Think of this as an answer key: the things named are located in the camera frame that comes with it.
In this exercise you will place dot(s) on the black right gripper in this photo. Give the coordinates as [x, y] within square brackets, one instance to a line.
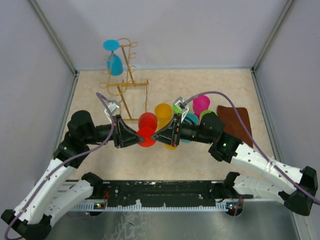
[168, 134]

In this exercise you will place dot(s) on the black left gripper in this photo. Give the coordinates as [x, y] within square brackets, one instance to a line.
[123, 135]

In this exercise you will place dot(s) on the orange wine glass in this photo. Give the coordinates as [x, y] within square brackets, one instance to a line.
[163, 112]
[170, 146]

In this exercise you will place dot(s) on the orange wine glass front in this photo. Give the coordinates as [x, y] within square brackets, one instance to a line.
[163, 112]

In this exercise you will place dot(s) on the red wine glass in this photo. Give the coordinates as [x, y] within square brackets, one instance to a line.
[147, 126]

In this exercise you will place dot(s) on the green wine glass front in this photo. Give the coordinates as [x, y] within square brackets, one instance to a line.
[180, 106]

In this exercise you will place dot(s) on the green wine glass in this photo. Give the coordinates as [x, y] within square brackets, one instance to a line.
[205, 112]
[180, 106]

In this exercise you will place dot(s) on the teal wine glass front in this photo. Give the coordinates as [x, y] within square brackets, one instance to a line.
[191, 119]

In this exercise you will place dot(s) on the teal wine glass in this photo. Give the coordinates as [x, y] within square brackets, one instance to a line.
[191, 119]
[114, 63]

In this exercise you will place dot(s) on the pink wine glass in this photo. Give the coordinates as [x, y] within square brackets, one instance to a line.
[200, 104]

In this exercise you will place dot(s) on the gold wire glass rack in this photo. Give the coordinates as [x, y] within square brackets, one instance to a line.
[116, 86]

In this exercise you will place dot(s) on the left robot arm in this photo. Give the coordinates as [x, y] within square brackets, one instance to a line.
[36, 215]

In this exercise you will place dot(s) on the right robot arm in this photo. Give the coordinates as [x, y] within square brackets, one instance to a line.
[293, 187]

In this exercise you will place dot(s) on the brown cloth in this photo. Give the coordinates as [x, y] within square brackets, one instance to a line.
[233, 125]

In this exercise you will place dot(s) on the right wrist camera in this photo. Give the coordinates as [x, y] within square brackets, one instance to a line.
[183, 115]

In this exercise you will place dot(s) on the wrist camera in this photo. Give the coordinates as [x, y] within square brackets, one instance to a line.
[183, 115]
[113, 106]

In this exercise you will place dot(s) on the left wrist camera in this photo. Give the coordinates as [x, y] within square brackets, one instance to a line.
[113, 106]

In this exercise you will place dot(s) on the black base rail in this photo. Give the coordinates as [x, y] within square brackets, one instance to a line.
[155, 194]

